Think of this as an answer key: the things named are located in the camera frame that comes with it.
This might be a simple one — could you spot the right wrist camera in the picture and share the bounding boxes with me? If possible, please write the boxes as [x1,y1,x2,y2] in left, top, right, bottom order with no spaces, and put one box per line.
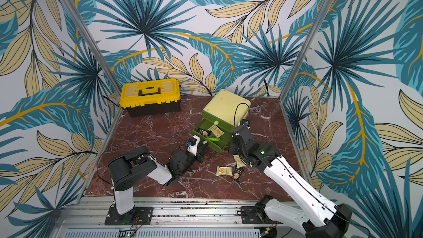
[240,119,250,128]

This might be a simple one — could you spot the aluminium front rail frame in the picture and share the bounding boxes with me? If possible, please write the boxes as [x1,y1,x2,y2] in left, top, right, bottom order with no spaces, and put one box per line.
[50,197,304,238]

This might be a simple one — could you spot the light green drawer cabinet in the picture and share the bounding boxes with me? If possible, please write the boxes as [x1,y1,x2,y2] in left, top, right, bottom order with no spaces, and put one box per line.
[202,89,251,125]

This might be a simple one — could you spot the green drawer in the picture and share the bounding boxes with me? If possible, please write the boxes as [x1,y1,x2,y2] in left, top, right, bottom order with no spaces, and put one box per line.
[192,119,231,153]
[199,115,234,132]

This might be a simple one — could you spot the green top drawer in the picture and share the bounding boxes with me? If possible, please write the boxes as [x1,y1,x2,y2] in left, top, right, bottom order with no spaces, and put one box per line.
[199,115,234,132]

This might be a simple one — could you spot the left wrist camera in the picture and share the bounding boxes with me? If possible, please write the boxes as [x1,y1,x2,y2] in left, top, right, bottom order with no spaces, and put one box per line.
[187,135,200,156]

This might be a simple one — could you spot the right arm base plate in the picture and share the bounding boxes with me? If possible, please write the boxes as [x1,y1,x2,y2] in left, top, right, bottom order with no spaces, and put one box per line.
[237,206,282,224]

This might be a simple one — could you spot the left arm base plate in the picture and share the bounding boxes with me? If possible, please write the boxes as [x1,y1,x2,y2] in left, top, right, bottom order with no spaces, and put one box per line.
[105,207,153,225]

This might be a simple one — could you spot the cream cookie packet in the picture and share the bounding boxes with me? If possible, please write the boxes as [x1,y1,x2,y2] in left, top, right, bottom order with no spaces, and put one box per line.
[216,166,233,176]
[233,155,246,168]

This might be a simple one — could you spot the green marker pen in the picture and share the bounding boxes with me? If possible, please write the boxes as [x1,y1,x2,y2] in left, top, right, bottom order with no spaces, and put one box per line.
[205,136,220,142]

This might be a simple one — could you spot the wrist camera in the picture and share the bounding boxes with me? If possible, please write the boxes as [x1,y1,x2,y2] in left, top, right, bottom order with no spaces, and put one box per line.
[187,135,200,156]
[240,119,250,128]

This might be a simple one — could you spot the yellow black toolbox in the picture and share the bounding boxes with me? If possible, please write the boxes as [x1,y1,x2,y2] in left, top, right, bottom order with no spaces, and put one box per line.
[120,78,181,117]

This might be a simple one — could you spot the black cookie packet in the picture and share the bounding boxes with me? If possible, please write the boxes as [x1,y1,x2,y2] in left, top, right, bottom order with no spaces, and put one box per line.
[232,167,244,183]

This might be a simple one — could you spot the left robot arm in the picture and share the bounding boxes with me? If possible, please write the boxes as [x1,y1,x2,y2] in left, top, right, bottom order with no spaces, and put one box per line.
[108,136,208,216]

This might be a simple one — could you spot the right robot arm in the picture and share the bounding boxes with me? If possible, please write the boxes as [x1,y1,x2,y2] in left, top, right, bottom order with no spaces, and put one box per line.
[230,125,352,238]

